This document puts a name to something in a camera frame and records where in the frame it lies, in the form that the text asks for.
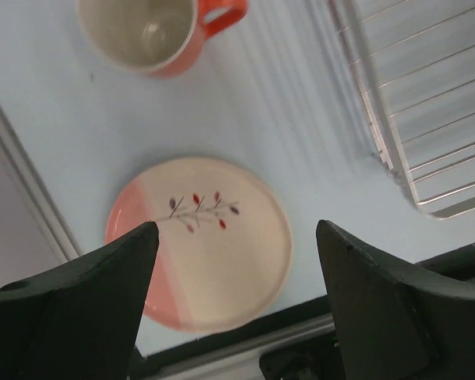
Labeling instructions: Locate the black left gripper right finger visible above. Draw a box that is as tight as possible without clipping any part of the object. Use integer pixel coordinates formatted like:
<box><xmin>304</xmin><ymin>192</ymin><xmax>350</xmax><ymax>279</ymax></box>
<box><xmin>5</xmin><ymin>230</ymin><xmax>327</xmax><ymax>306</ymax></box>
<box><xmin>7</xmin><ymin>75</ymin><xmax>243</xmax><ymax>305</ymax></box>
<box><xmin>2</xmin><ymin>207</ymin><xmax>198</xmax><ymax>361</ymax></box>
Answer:
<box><xmin>316</xmin><ymin>220</ymin><xmax>475</xmax><ymax>379</ymax></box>

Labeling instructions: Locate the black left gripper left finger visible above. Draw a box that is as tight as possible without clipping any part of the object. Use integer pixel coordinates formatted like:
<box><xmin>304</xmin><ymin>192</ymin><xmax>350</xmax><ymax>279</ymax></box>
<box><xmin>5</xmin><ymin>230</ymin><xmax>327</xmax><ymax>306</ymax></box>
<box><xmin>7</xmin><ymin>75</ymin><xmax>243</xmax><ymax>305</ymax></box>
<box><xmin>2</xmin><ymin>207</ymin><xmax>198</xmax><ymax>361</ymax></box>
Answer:
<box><xmin>0</xmin><ymin>222</ymin><xmax>159</xmax><ymax>379</ymax></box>

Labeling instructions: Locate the pink beige leaf plate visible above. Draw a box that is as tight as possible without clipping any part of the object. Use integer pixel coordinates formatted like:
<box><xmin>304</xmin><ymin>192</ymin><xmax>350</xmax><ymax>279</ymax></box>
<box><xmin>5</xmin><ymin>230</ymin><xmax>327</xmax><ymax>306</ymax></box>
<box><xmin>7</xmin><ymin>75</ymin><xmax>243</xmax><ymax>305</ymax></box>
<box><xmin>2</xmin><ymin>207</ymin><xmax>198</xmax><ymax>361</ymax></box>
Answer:
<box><xmin>105</xmin><ymin>157</ymin><xmax>293</xmax><ymax>333</ymax></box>

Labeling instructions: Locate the orange mug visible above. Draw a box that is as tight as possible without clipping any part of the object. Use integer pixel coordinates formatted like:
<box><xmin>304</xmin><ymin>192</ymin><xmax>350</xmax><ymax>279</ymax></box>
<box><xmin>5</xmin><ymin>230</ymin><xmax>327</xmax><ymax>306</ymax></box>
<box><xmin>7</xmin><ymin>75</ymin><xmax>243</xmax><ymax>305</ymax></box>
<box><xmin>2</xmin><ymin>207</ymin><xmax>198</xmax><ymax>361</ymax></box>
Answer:
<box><xmin>76</xmin><ymin>0</ymin><xmax>249</xmax><ymax>78</ymax></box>

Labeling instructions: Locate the aluminium frame rail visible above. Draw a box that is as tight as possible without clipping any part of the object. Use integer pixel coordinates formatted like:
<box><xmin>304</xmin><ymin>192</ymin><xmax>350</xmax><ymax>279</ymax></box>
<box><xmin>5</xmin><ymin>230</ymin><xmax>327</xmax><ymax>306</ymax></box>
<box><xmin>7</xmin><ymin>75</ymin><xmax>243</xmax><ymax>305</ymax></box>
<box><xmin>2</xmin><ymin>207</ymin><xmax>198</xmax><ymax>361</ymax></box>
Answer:
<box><xmin>0</xmin><ymin>106</ymin><xmax>82</xmax><ymax>262</ymax></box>

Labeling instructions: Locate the metal wire dish rack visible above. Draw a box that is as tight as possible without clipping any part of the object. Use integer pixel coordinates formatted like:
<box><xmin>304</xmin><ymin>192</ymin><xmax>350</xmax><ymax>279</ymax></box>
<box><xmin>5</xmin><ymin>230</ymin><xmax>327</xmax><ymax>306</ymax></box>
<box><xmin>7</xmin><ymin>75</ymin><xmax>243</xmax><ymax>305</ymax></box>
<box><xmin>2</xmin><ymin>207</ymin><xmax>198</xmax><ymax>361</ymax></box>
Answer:
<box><xmin>329</xmin><ymin>1</ymin><xmax>475</xmax><ymax>219</ymax></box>

